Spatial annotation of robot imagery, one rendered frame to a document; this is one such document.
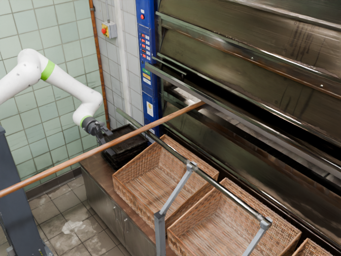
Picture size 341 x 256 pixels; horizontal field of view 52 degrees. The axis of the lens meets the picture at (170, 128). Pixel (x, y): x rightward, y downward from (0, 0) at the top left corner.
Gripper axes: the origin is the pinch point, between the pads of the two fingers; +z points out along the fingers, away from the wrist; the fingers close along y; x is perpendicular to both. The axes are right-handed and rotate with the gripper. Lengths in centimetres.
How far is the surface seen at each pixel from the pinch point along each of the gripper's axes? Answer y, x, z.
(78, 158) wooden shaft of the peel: -1.0, 20.0, 1.3
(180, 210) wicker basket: 45, -25, 29
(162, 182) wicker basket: 60, -41, -10
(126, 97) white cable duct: 27, -58, -79
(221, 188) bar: 2, -23, 62
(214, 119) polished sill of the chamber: 1, -61, 18
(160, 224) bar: 29, -1, 42
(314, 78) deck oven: -49, -61, 74
